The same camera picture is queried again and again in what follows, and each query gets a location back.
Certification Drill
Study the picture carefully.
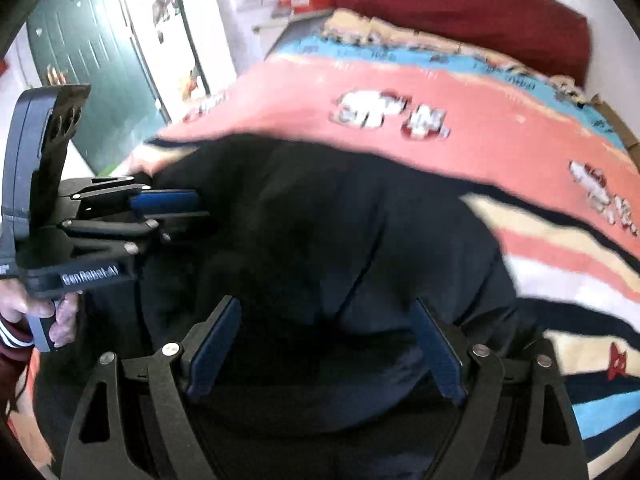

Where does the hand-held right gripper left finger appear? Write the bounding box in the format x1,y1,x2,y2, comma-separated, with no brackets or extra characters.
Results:
60,296,244,480

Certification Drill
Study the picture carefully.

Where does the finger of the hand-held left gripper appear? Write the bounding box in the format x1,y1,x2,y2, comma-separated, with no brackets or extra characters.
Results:
75,177,202,217
60,211,212,256

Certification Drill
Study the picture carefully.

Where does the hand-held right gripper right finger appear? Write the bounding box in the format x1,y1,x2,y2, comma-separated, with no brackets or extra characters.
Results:
409,297,587,480

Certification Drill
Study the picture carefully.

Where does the dark navy puffer jacket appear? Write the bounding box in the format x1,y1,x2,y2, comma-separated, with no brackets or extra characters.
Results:
32,134,528,480

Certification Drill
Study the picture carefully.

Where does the person's left forearm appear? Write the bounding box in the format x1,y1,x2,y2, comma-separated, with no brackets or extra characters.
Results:
0,317,37,413

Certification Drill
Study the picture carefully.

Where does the person's left hand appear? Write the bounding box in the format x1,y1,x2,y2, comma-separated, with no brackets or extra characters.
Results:
0,279,82,350

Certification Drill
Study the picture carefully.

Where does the green panelled door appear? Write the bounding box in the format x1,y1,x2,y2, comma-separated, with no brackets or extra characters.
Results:
26,0,169,173

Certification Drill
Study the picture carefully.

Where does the cartoon cat printed blanket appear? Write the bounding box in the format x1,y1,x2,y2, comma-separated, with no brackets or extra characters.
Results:
125,7,640,480

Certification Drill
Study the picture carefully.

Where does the white bedside shelf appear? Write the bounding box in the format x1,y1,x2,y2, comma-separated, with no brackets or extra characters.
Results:
251,7,332,37

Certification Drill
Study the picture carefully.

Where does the red box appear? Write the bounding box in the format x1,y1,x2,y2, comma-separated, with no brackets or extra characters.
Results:
276,0,334,15

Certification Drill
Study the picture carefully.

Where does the dark red headboard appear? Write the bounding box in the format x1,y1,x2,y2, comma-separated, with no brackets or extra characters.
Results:
333,0,592,87

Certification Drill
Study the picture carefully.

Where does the dark green door frame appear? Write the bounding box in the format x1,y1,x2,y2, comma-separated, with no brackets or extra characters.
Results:
168,0,212,100

